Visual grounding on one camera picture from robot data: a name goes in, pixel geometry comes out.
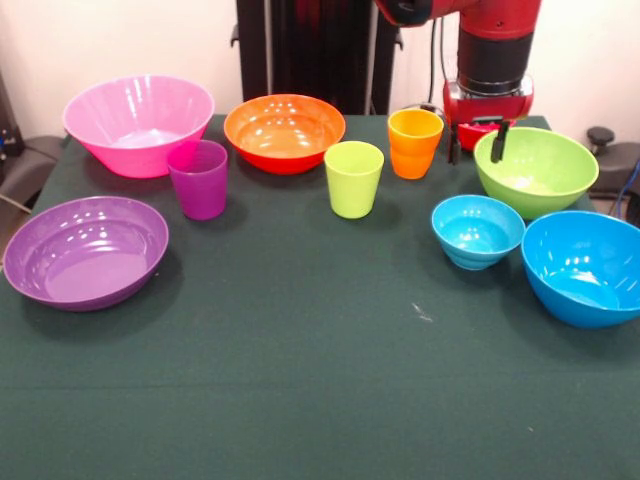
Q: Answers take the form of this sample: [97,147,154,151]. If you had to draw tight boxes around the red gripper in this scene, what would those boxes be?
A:
[442,74,535,166]

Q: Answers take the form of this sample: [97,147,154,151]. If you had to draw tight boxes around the green bowl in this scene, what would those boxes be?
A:
[473,126,600,221]

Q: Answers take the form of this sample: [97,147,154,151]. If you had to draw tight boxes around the small red bowl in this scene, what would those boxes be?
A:
[457,121,505,152]

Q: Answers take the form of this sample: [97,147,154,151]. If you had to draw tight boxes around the orange cup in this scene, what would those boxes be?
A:
[387,108,445,180]

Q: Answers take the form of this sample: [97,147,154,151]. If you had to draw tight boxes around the small blue bowl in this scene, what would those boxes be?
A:
[431,194,527,272]

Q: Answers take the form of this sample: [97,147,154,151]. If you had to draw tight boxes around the green cup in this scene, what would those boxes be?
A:
[323,140,386,220]

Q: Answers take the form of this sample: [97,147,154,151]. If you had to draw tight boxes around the dark grey stand base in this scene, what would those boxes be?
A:
[584,127,640,226]
[0,134,66,211]

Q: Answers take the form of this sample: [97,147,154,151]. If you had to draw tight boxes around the large blue bowl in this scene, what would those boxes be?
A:
[520,210,640,330]

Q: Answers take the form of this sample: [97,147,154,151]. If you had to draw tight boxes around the orange bowl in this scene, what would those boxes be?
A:
[223,93,347,176]

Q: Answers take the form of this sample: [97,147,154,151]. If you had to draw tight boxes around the dark green tablecloth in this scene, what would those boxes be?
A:
[0,113,640,480]

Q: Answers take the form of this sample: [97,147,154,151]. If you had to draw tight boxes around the purple cup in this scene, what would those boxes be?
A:
[166,139,229,222]

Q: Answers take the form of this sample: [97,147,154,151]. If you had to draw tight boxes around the large pink bowl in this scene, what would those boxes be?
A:
[62,74,216,180]

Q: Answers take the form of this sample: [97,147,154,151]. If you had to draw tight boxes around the purple bowl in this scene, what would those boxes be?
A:
[2,195,170,313]

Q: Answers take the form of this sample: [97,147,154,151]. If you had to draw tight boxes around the black device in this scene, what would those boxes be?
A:
[0,69,24,169]

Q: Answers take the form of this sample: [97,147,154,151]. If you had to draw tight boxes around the black hanging cable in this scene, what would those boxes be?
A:
[429,18,452,104]

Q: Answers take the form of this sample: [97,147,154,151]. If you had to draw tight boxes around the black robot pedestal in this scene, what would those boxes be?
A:
[230,0,404,117]

